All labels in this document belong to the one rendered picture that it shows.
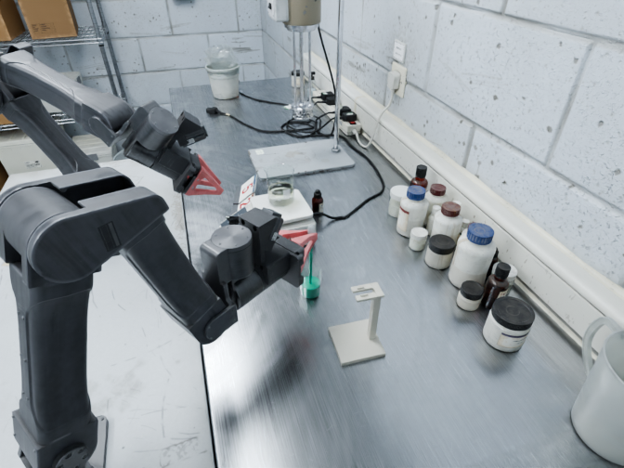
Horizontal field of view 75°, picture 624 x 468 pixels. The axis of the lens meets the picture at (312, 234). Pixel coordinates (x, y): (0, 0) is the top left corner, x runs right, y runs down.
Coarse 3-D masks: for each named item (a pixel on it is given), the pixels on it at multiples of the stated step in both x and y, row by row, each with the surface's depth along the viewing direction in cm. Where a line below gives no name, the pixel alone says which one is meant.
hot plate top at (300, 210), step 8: (296, 192) 97; (256, 200) 94; (264, 200) 94; (296, 200) 94; (304, 200) 94; (272, 208) 91; (288, 208) 91; (296, 208) 91; (304, 208) 91; (288, 216) 89; (296, 216) 89; (304, 216) 89; (312, 216) 90
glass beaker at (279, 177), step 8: (264, 168) 89; (272, 168) 91; (280, 168) 92; (288, 168) 91; (272, 176) 87; (280, 176) 93; (288, 176) 87; (272, 184) 88; (280, 184) 87; (288, 184) 88; (272, 192) 89; (280, 192) 89; (288, 192) 89; (272, 200) 90; (280, 200) 90; (288, 200) 90; (280, 208) 91
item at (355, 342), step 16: (352, 288) 66; (368, 288) 66; (368, 320) 76; (336, 336) 73; (352, 336) 73; (368, 336) 72; (336, 352) 71; (352, 352) 70; (368, 352) 70; (384, 352) 70
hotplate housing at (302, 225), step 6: (222, 222) 97; (294, 222) 90; (300, 222) 90; (306, 222) 90; (312, 222) 90; (282, 228) 89; (288, 228) 89; (294, 228) 89; (300, 228) 90; (306, 228) 90
